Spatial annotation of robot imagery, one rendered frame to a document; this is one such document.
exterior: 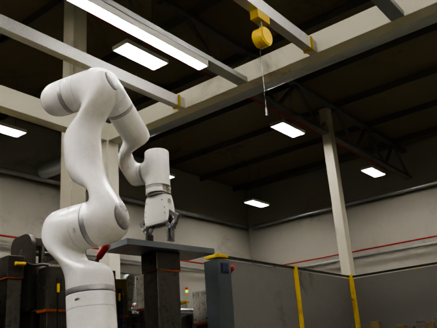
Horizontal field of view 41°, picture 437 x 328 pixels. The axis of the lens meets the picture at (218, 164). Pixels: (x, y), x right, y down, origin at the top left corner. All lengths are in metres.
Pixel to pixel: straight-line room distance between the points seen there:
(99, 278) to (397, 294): 7.90
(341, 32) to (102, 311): 4.03
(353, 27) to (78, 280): 4.00
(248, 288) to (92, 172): 5.55
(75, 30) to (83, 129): 9.49
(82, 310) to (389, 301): 7.96
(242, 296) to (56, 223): 5.45
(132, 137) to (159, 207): 0.25
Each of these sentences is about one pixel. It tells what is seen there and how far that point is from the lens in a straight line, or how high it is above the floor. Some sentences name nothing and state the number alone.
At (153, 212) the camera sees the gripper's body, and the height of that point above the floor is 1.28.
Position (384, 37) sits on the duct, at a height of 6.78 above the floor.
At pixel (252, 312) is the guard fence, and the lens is 6.98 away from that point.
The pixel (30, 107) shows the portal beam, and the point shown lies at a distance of 6.10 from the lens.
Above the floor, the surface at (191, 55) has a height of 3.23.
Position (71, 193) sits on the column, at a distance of 9.71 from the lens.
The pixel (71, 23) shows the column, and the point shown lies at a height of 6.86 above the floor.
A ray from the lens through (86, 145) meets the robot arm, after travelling 1.56.
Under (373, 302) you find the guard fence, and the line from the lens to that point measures 9.28.
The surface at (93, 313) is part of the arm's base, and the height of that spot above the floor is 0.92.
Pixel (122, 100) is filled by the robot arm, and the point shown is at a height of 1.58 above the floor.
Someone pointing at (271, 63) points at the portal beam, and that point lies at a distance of 5.38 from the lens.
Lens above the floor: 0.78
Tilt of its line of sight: 19 degrees up
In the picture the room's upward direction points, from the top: 4 degrees counter-clockwise
